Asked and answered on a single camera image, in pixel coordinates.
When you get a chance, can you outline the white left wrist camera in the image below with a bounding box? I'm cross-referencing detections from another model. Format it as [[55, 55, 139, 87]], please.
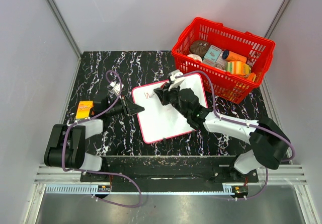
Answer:
[[110, 82, 123, 96]]

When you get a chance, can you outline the white slotted cable duct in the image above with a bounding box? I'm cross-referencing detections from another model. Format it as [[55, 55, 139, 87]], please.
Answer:
[[46, 184, 110, 194]]

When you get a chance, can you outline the brown bread loaf package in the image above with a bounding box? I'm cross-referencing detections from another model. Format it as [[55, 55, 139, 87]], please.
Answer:
[[189, 40, 210, 57]]

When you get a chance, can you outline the orange bottle with blue cap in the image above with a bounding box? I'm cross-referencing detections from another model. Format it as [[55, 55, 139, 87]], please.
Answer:
[[222, 49, 247, 63]]

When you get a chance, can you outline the red plastic shopping basket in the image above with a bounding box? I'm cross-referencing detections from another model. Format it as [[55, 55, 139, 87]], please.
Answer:
[[172, 17, 275, 104]]

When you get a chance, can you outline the teal white small box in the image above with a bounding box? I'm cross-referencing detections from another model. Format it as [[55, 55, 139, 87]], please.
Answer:
[[203, 45, 222, 62]]

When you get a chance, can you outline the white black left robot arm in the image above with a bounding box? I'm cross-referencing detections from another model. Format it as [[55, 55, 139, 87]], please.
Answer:
[[44, 96, 144, 182]]

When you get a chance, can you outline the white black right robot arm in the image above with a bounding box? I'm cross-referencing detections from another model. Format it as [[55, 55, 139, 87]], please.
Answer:
[[154, 83, 291, 182]]

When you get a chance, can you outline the yellow green sponge pack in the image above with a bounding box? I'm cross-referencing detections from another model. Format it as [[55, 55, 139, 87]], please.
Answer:
[[226, 61, 251, 75]]

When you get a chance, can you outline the pink framed whiteboard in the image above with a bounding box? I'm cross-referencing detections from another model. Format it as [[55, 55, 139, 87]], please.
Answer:
[[132, 73, 209, 144]]

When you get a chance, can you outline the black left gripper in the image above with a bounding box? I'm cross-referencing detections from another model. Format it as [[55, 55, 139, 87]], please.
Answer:
[[106, 95, 144, 117]]

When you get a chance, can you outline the orange yellow snack box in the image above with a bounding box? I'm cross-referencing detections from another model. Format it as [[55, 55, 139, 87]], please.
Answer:
[[75, 101, 94, 120]]

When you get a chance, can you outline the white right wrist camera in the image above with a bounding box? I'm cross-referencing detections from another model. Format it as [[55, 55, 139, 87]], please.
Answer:
[[168, 69, 185, 91]]

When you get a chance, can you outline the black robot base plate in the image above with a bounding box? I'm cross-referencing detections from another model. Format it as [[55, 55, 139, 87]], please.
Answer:
[[79, 155, 259, 192]]

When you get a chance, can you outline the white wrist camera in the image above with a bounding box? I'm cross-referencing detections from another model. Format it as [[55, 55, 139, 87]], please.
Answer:
[[168, 69, 185, 91], [110, 82, 123, 96]]

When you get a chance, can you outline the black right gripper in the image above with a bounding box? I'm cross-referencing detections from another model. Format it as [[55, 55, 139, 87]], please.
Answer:
[[155, 82, 190, 118]]

